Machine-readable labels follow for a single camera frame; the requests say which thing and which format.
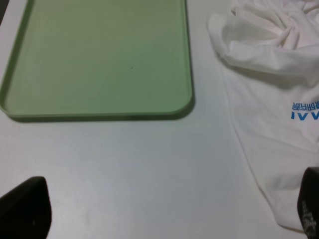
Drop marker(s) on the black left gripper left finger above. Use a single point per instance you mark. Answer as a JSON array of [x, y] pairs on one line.
[[25, 211]]

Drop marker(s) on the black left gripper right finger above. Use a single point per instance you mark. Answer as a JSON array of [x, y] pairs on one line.
[[308, 203]]

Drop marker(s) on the white short sleeve t-shirt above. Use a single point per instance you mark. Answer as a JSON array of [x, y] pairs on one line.
[[269, 54]]

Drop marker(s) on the green plastic tray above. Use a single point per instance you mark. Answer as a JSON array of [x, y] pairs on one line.
[[99, 60]]

